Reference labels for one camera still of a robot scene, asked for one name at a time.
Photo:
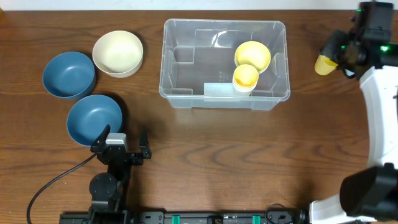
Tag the yellow cup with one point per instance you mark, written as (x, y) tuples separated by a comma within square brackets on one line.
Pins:
[(324, 65), (245, 75)]

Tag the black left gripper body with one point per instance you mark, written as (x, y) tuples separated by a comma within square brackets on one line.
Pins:
[(132, 160)]

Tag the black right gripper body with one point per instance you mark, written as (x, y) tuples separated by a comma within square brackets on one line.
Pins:
[(346, 51)]

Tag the yellow small bowl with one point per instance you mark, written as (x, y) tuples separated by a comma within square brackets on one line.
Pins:
[(253, 53)]

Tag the clear plastic storage container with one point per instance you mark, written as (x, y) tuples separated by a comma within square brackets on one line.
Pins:
[(198, 63)]

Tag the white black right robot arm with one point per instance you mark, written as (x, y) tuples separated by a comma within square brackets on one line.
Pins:
[(369, 195)]

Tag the dark blue bowl front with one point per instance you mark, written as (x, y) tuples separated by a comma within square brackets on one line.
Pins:
[(90, 115)]

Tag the dark blue bowl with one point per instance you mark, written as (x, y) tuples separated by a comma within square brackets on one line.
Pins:
[(90, 115), (70, 75)]

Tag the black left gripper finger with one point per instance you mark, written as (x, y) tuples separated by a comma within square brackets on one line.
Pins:
[(101, 139), (143, 142)]

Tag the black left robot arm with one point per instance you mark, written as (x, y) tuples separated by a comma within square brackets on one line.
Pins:
[(109, 189)]

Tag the cream white plastic cup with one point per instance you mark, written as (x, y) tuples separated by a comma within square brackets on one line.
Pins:
[(239, 90)]

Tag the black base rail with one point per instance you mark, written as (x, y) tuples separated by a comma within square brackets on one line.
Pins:
[(277, 216)]

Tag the cream large bowl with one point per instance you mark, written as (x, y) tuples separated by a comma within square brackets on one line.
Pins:
[(118, 53)]

